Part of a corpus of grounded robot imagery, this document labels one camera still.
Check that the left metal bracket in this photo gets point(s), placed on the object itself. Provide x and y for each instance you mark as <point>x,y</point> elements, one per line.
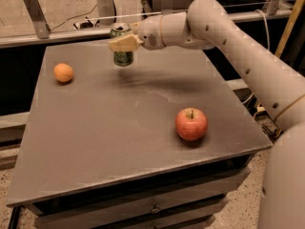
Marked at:
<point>38,19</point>

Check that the orange fruit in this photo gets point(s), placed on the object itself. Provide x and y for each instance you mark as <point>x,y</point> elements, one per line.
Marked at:
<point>63,72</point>

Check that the green soda can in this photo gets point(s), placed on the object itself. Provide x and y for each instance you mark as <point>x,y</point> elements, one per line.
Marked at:
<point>121,55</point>

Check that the grey drawer cabinet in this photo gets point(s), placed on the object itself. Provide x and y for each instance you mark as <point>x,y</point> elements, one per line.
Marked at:
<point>99,150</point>

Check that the metal drawer knob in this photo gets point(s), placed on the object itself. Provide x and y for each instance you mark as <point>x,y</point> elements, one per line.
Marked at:
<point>155,209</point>

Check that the yellow wooden pole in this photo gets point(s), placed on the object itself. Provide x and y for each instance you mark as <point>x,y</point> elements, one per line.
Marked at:
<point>289,27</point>

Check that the grey metal railing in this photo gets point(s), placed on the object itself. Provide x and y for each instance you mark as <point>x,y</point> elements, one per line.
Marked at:
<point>62,37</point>

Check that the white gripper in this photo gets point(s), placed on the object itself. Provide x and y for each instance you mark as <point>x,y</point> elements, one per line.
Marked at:
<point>151,32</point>

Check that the right metal bracket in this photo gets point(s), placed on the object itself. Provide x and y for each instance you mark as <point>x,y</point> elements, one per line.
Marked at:
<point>271,7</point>

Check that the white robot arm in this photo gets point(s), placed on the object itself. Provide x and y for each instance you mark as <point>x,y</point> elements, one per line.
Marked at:
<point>278,87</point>

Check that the red apple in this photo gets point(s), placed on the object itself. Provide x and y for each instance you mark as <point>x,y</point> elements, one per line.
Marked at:
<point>191,124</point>

